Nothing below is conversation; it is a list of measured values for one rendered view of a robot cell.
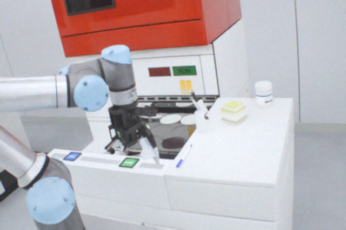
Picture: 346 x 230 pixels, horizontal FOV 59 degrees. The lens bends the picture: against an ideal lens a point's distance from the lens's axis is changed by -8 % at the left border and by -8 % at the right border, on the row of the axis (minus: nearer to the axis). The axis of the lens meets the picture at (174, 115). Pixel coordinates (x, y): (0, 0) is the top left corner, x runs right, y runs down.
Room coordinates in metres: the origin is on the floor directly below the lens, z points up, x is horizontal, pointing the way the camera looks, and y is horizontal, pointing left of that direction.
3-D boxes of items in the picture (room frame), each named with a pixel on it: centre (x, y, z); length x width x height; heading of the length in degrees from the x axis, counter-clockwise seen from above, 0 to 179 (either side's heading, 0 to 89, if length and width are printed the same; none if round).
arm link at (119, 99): (0.86, 0.12, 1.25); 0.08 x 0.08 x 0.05
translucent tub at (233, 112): (1.16, -0.23, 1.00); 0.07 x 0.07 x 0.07; 38
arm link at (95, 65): (0.81, 0.21, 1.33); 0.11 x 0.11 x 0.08; 18
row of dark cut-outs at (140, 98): (1.53, -0.01, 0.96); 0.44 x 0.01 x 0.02; 63
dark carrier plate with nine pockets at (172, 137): (1.33, 0.07, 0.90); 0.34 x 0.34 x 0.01; 63
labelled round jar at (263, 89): (1.25, -0.38, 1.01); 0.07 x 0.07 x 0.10
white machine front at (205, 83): (1.62, 0.14, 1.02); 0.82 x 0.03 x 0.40; 63
